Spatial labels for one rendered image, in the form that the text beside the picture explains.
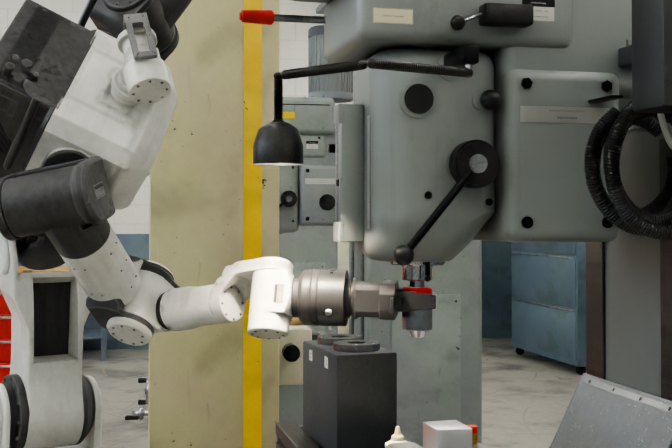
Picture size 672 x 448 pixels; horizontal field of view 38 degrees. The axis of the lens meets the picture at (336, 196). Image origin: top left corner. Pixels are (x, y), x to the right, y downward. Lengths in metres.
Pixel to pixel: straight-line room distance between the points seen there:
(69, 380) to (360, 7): 0.91
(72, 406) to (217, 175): 1.44
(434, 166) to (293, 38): 9.42
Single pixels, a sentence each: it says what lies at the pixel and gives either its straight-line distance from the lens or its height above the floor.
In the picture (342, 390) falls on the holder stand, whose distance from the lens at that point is 1.83.
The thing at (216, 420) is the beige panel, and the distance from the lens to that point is 3.26.
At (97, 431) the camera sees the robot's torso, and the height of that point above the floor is 0.97.
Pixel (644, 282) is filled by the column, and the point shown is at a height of 1.27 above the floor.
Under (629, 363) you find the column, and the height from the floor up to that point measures 1.14.
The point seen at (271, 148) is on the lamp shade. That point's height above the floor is 1.47.
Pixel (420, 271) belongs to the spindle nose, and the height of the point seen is 1.29.
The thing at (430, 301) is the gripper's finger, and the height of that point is 1.25.
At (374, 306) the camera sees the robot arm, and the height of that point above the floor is 1.24.
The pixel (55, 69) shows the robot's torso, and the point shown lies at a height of 1.61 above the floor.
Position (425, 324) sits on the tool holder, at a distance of 1.52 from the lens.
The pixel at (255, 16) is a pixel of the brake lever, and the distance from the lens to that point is 1.59.
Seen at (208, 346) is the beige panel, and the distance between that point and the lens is 3.22.
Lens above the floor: 1.38
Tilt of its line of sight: 1 degrees up
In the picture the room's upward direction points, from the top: straight up
